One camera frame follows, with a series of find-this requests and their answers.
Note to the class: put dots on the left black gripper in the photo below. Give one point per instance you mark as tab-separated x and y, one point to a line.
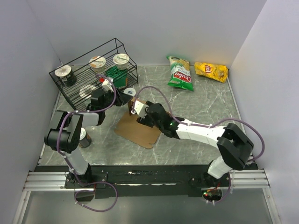
122	98

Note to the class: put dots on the aluminium extrusion rail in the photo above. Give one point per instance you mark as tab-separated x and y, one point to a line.
45	181

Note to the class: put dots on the dark tin can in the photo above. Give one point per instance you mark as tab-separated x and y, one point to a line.
84	140

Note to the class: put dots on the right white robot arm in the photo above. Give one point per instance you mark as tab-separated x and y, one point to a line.
233	144

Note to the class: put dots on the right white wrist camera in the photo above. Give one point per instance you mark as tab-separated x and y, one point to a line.
139	109

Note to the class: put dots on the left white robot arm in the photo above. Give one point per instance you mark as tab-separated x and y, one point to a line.
64	131

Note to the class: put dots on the black wire rack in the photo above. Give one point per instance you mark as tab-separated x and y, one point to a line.
85	74

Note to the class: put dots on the dark yogurt cup on rack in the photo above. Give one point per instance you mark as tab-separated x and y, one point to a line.
66	75

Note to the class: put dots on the small white yogurt cup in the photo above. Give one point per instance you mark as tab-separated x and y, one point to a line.
130	91

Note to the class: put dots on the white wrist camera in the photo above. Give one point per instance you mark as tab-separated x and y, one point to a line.
139	109
107	83

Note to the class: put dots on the Chobani yogurt cup on rack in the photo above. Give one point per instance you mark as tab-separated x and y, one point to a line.
121	61

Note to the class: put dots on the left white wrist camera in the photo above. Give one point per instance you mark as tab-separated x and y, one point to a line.
107	83

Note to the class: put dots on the brown cardboard box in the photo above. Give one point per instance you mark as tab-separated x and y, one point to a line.
130	129

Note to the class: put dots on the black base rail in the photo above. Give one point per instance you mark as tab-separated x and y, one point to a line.
149	180

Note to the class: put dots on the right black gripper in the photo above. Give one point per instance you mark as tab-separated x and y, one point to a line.
145	121

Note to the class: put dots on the yellow Lays chips bag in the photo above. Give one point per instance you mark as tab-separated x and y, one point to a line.
213	71

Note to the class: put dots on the green snack bag in rack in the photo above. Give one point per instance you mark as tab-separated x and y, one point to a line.
120	77

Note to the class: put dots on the orange yogurt cup on rack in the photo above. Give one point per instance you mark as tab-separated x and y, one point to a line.
98	63

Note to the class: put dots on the green Chuba chips bag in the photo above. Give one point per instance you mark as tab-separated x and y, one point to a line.
180	73

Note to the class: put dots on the white cup lower rack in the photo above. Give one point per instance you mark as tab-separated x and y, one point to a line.
86	91

